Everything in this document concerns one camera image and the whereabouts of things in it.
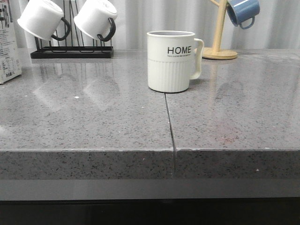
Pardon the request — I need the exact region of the cream HOME mug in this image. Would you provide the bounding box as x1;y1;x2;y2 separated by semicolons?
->
147;30;204;93

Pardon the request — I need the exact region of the white milk carton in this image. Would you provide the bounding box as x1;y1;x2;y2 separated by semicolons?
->
0;0;22;84

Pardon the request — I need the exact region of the wooden mug tree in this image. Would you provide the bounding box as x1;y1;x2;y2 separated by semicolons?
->
203;0;238;60

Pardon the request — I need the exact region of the white mug right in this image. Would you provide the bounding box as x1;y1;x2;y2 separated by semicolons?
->
74;0;118;42

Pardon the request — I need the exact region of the white mug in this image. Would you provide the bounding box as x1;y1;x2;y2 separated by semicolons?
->
17;0;70;41
74;0;118;42

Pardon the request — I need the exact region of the blue mug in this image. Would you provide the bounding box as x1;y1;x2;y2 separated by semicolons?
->
226;0;260;30

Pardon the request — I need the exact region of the white mug left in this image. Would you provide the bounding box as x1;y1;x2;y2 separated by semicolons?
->
17;0;70;41

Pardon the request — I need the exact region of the black wire mug rack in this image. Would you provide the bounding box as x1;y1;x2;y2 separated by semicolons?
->
30;0;113;59

